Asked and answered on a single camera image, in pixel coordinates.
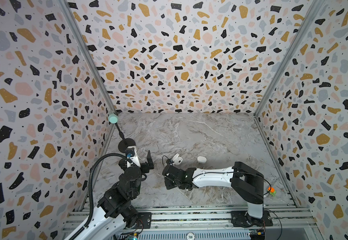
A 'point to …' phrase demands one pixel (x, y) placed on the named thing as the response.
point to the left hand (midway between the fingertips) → (142, 151)
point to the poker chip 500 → (190, 236)
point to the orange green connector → (272, 191)
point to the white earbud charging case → (177, 160)
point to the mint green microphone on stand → (124, 142)
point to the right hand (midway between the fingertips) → (165, 179)
